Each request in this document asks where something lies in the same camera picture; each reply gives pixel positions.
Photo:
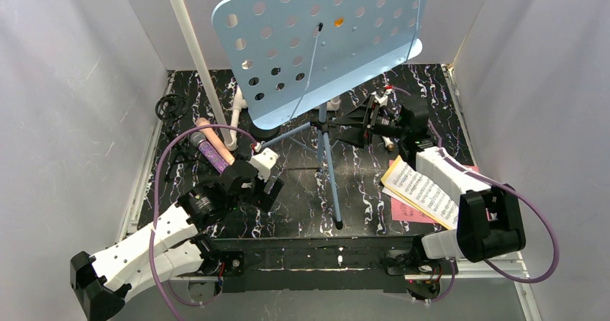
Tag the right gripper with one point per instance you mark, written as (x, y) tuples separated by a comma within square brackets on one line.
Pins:
[(373, 121)]

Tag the black round-base microphone stand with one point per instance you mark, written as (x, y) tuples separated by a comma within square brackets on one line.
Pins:
[(264, 135)]

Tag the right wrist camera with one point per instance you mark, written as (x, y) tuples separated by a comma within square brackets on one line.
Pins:
[(381, 97)]

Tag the white pipe piece brass end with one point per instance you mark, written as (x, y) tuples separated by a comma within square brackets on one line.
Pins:
[(389, 144)]

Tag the pink sheet music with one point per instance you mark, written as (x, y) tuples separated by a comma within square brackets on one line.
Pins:
[(407, 211)]

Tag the white sheet music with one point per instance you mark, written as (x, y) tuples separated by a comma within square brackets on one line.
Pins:
[(424, 190), (390, 194)]

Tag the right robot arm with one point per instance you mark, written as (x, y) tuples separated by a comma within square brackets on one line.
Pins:
[(480, 220)]

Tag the blue music stand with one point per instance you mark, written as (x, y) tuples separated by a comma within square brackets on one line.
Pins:
[(288, 57)]

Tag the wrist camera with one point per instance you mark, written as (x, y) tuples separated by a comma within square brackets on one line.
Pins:
[(381, 97), (263, 159)]

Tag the pink microphone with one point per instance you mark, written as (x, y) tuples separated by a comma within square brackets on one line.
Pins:
[(218, 145)]

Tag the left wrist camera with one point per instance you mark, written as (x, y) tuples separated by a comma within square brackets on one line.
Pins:
[(263, 159)]

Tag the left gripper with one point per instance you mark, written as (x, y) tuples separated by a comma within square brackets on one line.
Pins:
[(260, 185)]

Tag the purple glitter microphone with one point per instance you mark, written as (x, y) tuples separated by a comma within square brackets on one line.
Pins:
[(198, 140)]

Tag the yellow sheet music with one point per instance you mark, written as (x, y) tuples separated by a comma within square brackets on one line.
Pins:
[(393, 171)]

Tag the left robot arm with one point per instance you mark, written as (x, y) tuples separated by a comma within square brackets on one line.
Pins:
[(175, 243)]

